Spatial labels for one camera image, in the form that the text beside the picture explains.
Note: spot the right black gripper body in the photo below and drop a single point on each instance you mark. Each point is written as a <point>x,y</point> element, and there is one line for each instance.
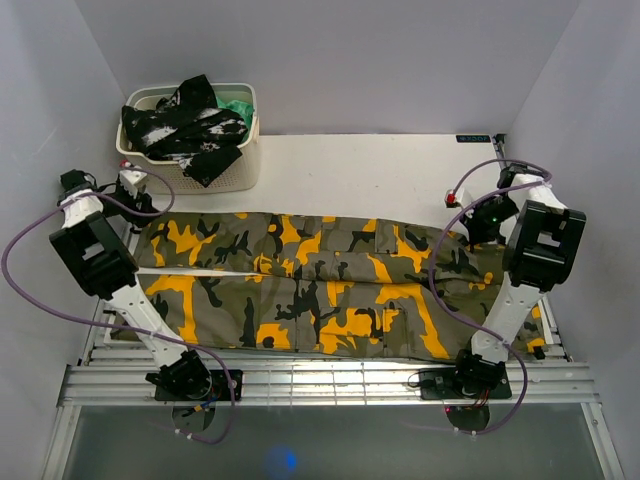
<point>487,219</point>

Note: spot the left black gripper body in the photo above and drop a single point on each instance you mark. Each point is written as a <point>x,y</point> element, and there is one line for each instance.
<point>127,200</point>

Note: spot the yellow camouflage trousers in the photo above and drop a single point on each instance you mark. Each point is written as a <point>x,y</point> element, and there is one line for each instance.
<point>349,287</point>

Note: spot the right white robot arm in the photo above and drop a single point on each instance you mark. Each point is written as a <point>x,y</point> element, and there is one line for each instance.
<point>541,236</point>

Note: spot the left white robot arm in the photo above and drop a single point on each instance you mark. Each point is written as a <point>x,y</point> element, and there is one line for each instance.
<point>102,266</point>

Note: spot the black white patterned trousers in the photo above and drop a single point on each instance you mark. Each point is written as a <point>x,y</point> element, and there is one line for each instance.
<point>190,129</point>

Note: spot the blue table label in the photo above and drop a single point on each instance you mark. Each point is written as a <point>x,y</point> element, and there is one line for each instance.
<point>471,138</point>

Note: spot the white perforated laundry basket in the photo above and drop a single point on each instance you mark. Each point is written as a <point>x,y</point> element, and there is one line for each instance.
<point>241,175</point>

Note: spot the green cloth in basket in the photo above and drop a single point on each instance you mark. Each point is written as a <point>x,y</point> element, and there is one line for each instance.
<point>244,109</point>

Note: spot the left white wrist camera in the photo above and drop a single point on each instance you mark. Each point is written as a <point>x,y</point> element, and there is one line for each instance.
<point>132,178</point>

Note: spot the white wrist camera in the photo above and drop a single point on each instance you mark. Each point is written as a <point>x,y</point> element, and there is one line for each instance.
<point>458,198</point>
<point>132,178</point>

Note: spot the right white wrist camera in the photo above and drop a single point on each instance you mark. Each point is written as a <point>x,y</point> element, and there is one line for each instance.
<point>458,198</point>

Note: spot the aluminium table edge rail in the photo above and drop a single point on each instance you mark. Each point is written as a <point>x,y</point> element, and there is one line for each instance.
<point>498,141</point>

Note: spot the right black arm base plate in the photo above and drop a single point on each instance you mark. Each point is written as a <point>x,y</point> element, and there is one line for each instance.
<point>444,384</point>

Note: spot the aluminium front rail frame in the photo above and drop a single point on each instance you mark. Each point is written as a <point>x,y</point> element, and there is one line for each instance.
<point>116,377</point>

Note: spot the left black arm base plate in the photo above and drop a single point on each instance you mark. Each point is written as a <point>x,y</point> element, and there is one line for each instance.
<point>220,388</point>

